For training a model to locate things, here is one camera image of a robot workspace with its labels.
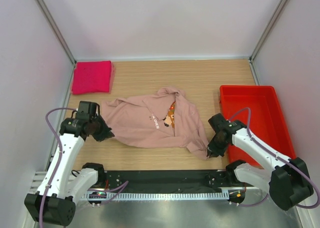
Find aluminium frame post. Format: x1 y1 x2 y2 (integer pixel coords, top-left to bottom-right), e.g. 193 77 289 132
249 0 289 63
35 0 76 66

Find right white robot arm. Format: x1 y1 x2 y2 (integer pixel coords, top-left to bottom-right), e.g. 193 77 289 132
207 113 315 211

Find aluminium rail profile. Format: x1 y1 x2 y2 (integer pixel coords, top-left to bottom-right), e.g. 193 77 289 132
29 170 76 190

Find dusty pink t shirt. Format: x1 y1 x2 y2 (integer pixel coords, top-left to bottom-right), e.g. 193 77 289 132
101 87 209 160

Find right aluminium frame post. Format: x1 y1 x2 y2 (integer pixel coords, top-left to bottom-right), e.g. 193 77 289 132
249 0 289 63

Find folded magenta t shirt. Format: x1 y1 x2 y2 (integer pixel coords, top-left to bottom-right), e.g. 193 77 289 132
71 61 116 95

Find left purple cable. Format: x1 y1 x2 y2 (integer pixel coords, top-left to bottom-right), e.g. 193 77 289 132
37 106 81 228

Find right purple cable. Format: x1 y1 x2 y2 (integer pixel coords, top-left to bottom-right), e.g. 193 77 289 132
226 106 316 210

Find left aluminium frame post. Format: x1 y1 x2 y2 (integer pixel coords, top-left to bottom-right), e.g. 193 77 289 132
35 0 76 66

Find white slotted cable duct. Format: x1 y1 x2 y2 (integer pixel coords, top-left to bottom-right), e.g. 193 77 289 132
80 190 229 202

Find red plastic bin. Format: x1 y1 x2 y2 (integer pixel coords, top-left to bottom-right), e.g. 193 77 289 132
219 85 296 158

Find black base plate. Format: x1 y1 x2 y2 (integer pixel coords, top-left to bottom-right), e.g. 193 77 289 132
82 169 251 196

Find purple cable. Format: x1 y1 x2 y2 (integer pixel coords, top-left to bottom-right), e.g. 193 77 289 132
226 106 316 210
37 106 81 228

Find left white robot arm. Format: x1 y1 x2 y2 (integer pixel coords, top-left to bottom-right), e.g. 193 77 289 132
24 101 114 228

